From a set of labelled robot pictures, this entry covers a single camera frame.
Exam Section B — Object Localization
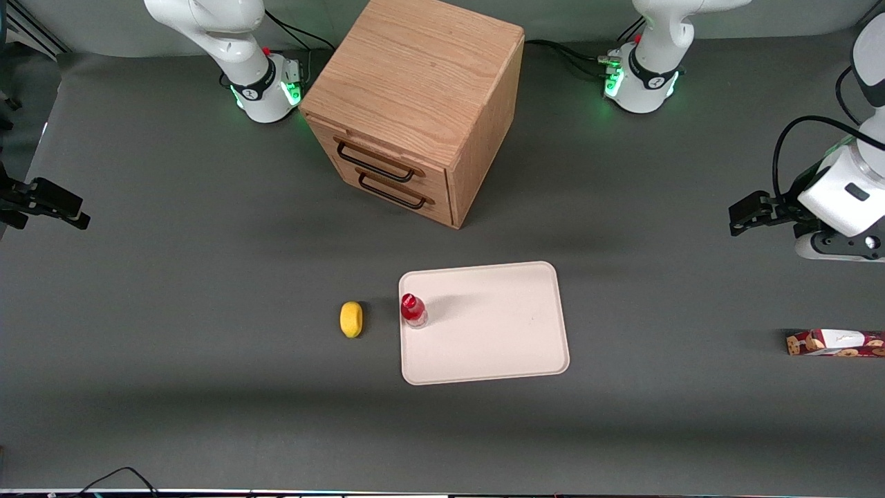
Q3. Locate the black metal drawer handle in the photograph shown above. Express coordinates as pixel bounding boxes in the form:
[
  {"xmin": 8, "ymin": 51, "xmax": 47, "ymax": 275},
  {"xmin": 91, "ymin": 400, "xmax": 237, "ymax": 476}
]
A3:
[
  {"xmin": 336, "ymin": 141, "xmax": 416, "ymax": 184},
  {"xmin": 357, "ymin": 172, "xmax": 428, "ymax": 211}
]

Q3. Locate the small bottle with red cap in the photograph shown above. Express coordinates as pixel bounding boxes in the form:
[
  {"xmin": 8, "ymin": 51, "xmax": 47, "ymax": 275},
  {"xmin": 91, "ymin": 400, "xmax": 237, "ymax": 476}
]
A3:
[{"xmin": 400, "ymin": 293, "xmax": 428, "ymax": 329}]

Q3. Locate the beige rectangular tray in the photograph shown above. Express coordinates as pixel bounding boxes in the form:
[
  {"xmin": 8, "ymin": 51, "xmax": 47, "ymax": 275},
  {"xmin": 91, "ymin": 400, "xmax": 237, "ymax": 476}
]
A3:
[{"xmin": 398, "ymin": 261, "xmax": 571, "ymax": 386}]

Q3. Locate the red tartan cookie box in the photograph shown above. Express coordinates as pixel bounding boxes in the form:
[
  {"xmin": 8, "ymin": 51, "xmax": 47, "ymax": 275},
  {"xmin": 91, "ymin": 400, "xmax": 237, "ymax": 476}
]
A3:
[{"xmin": 785, "ymin": 329, "xmax": 885, "ymax": 358}]

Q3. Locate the thin black cable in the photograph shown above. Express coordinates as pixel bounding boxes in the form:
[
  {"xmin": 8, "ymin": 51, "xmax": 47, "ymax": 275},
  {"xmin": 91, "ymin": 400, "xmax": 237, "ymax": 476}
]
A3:
[{"xmin": 66, "ymin": 467, "xmax": 160, "ymax": 498}]

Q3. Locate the dark grey table cover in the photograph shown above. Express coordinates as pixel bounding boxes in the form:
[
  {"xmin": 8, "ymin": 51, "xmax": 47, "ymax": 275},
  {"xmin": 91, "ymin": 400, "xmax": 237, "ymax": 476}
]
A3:
[{"xmin": 0, "ymin": 24, "xmax": 885, "ymax": 493}]

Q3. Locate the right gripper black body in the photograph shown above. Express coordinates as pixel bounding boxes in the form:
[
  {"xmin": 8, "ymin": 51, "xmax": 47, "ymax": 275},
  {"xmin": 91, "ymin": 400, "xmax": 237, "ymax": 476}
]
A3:
[{"xmin": 0, "ymin": 160, "xmax": 32, "ymax": 210}]

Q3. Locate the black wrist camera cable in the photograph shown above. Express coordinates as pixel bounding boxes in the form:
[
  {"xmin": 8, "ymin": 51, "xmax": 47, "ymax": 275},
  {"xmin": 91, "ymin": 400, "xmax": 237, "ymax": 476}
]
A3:
[{"xmin": 772, "ymin": 64, "xmax": 885, "ymax": 208}]

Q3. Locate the yellow lemon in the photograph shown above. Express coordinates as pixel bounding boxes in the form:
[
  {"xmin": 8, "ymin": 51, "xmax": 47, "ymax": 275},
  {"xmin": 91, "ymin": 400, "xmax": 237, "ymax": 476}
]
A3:
[{"xmin": 339, "ymin": 301, "xmax": 364, "ymax": 339}]

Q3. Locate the aluminium frame rail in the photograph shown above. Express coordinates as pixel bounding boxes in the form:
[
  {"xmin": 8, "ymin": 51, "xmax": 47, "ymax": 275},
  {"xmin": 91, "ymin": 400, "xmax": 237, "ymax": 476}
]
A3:
[{"xmin": 0, "ymin": 0, "xmax": 70, "ymax": 63}]

